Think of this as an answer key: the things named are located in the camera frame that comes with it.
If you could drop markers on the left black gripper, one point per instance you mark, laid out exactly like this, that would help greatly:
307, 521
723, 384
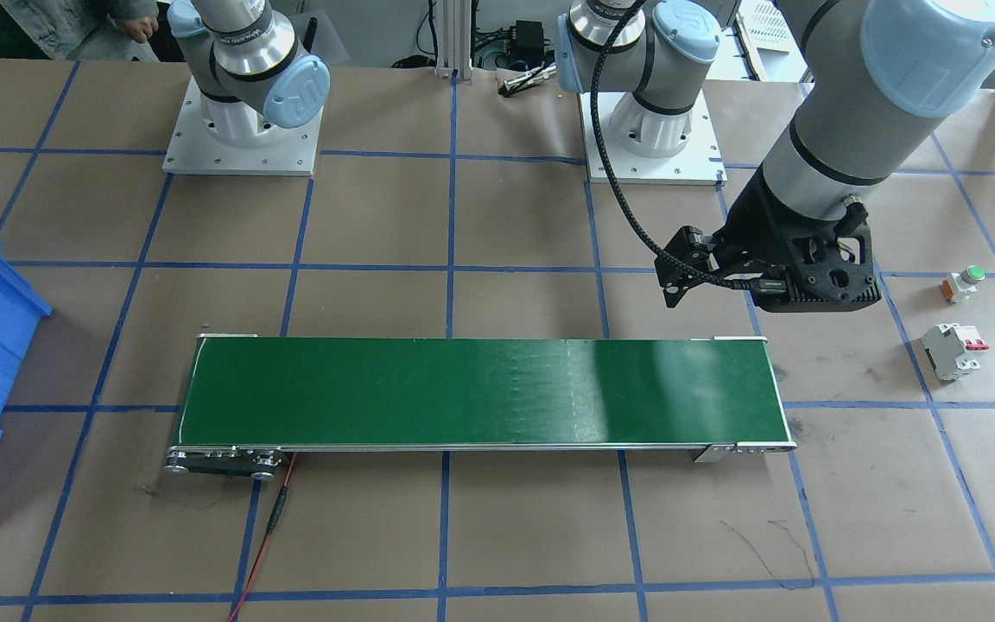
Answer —
750, 226

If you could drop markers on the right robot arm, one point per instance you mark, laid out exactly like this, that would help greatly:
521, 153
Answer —
247, 52

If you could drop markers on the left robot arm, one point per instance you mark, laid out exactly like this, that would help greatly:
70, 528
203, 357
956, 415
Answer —
886, 73

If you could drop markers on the black power adapter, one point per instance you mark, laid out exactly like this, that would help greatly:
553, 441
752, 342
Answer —
526, 43

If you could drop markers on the white circuit breaker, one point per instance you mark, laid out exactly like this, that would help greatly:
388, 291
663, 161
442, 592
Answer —
953, 350

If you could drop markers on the green conveyor belt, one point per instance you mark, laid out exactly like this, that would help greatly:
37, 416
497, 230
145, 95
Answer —
252, 400

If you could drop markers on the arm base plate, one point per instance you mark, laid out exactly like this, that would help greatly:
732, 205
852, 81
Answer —
214, 138
652, 148

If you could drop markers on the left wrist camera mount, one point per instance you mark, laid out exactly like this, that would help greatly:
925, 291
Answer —
848, 289

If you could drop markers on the green push button switch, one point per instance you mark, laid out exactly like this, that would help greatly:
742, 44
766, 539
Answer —
957, 287

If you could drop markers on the aluminium frame post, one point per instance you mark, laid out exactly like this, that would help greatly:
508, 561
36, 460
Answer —
453, 25

